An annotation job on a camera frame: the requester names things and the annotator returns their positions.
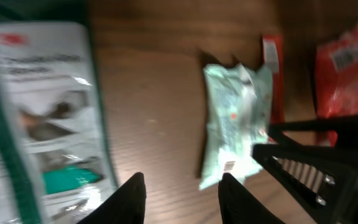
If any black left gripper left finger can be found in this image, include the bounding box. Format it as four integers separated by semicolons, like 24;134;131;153
78;172;147;224

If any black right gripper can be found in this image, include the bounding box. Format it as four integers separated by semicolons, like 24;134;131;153
252;115;358;223

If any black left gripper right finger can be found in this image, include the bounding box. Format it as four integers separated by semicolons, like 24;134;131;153
218;173;284;224

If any orange-red snack bag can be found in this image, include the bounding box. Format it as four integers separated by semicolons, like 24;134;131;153
314;21;358;147

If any green white packet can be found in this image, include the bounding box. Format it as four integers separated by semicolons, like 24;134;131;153
0;6;119;224

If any pale mint wipes packet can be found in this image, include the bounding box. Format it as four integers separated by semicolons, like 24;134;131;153
199;63;273;190

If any thin red stick packet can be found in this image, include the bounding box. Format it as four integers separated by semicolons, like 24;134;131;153
262;34;285;128

